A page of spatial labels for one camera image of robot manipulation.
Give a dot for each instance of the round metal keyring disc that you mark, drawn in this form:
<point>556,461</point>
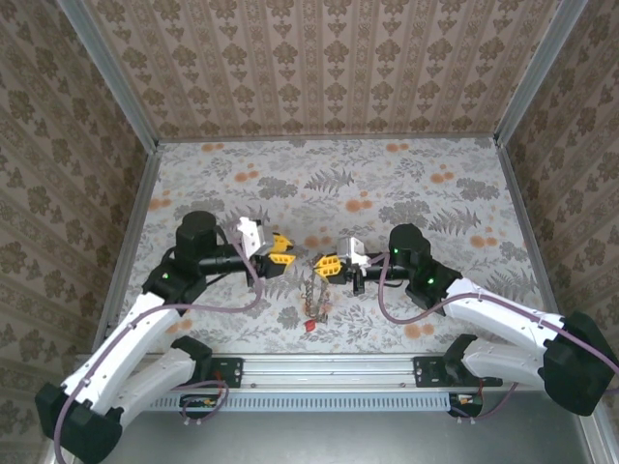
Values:
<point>325,299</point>

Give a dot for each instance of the red key tag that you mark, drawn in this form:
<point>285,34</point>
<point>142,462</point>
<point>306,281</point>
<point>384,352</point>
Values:
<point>309,325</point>

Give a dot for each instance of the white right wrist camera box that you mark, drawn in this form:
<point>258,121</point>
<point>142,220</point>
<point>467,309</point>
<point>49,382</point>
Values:
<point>352,249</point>

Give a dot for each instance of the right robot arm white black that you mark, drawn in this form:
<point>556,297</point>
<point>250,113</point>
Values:
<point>503,314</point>

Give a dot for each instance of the long aluminium base rail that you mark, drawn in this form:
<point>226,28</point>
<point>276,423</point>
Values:
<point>329,369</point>

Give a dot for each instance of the aluminium frame rail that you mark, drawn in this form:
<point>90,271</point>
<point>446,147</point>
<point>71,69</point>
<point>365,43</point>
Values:
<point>140,203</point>
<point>515,193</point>

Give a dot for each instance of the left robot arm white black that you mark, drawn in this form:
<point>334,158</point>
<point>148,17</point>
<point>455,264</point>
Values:
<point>121,343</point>

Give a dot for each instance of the aluminium frame post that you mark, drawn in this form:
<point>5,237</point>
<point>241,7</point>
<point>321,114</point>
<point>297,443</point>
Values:
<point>532,72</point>
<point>111,77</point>

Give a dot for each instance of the grey metal panel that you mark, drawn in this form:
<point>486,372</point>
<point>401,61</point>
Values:
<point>338,440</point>

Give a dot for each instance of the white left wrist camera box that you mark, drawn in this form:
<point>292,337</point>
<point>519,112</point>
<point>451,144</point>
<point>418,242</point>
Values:
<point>249,237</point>

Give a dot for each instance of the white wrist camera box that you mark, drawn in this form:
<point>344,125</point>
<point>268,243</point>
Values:
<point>249,237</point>
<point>352,249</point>

